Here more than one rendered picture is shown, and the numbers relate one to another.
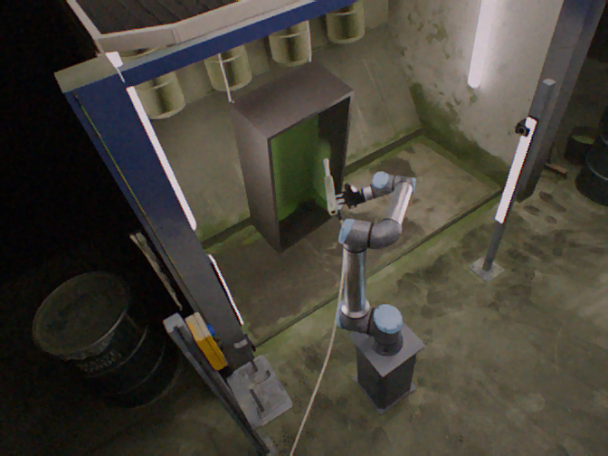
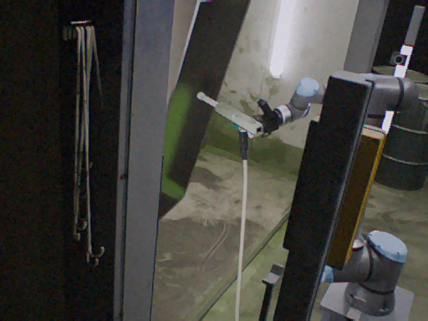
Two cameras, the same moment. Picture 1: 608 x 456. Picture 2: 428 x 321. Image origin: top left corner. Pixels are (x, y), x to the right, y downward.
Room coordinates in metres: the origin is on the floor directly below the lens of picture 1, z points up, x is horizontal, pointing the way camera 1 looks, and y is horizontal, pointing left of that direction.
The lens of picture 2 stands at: (0.37, 1.07, 1.78)
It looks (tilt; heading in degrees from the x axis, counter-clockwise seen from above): 25 degrees down; 321
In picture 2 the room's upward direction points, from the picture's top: 8 degrees clockwise
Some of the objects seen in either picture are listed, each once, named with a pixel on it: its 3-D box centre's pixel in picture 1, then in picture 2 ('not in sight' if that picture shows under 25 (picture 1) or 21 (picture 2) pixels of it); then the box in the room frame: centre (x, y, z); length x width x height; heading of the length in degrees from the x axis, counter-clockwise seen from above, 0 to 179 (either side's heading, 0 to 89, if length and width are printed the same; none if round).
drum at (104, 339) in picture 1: (115, 344); not in sight; (1.46, 1.40, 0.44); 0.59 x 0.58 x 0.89; 96
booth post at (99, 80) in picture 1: (195, 278); (111, 203); (1.35, 0.62, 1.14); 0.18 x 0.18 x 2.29; 25
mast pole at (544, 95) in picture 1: (510, 195); (379, 145); (1.84, -1.36, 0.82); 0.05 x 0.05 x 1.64; 25
